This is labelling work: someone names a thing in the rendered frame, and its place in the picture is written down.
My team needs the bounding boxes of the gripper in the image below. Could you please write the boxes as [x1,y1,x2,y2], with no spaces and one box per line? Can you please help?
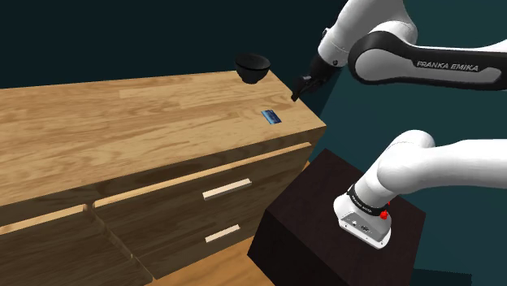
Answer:
[291,54,341,102]

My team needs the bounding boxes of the blue card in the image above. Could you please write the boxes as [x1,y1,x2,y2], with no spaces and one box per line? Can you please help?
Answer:
[260,109,283,126]

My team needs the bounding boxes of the black bowl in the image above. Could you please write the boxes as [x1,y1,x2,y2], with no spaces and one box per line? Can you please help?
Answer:
[234,53,272,85]

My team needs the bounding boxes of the dark robot stand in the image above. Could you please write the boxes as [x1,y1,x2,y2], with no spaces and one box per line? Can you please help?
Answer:
[247,148,427,286]

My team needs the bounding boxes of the wooden chest of drawers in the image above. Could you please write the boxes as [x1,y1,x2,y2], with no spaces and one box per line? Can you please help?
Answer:
[0,70,327,286]

